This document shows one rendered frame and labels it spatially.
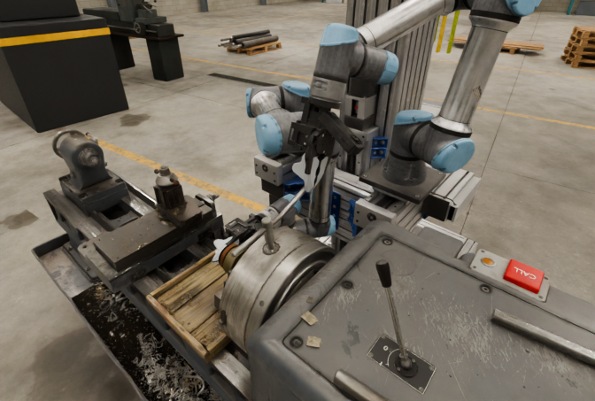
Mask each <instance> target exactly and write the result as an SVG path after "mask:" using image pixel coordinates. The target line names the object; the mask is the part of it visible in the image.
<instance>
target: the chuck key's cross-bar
mask: <svg viewBox="0 0 595 401"><path fill-rule="evenodd" d="M304 194H305V186H304V187H303V188H302V189H301V190H300V191H299V192H298V193H297V194H296V195H295V196H294V198H293V199H292V200H291V201H290V202H289V203H288V205H287V206H286V207H285V208H284V209H283V210H282V212H281V213H280V214H278V215H277V216H276V217H275V218H273V219H272V223H273V225H275V224H276V223H277V222H278V221H279V220H281V219H282V218H283V217H284V216H285V215H286V214H287V213H288V211H289V210H290V209H291V208H292V207H293V206H294V204H295V203H296V202H297V201H298V200H299V198H300V197H301V196H303V195H304ZM266 231H267V230H266V229H265V228H264V227H263V228H262V229H260V230H259V231H258V232H257V233H255V234H254V235H253V236H251V237H250V238H249V239H248V240H246V241H245V242H244V243H242V244H241V245H240V246H239V247H237V248H236V249H235V250H234V251H232V252H231V255H232V256H233V257H236V256H237V255H238V254H239V253H241V252H242V251H243V250H244V249H246V248H247V247H248V246H249V245H251V244H252V243H253V242H254V241H256V240H257V239H258V238H259V237H261V236H262V235H263V234H264V233H266Z"/></svg>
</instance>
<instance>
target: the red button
mask: <svg viewBox="0 0 595 401"><path fill-rule="evenodd" d="M544 275H545V273H544V272H542V271H540V270H538V269H536V268H534V267H531V266H528V265H525V264H523V263H521V262H519V261H517V260H514V259H511V260H510V262H509V264H508V267H507V269H506V272H505V274H504V277H503V279H504V280H506V281H510V282H511V283H513V284H515V285H517V286H520V287H522V288H524V289H527V290H529V291H531V292H533V293H535V294H538V292H539V290H540V287H541V284H542V281H543V278H544Z"/></svg>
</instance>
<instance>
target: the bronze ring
mask: <svg viewBox="0 0 595 401"><path fill-rule="evenodd" d="M237 247H239V245H238V244H235V243H230V244H228V245H227V246H226V247H225V248H224V249H223V250H222V251H221V253H220V255H219V265H220V266H221V267H222V268H223V269H224V271H225V272H226V273H228V271H229V270H231V269H232V268H234V267H235V266H236V264H237V262H238V261H239V259H240V258H241V257H242V255H243V254H244V253H245V252H246V251H247V250H248V249H244V250H243V251H242V252H241V253H239V254H238V255H237V256H236V257H233V256H232V255H231V252H232V251H234V250H235V249H236V248H237Z"/></svg>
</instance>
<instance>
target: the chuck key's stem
mask: <svg viewBox="0 0 595 401"><path fill-rule="evenodd" d="M261 222H262V227H264V228H265V229H266V230H267V231H266V233H264V237H265V241H266V243H267V246H268V249H269V250H270V251H272V250H273V249H274V248H275V247H274V229H273V223H272V219H271V218H270V217H265V218H263V219H262V220H261Z"/></svg>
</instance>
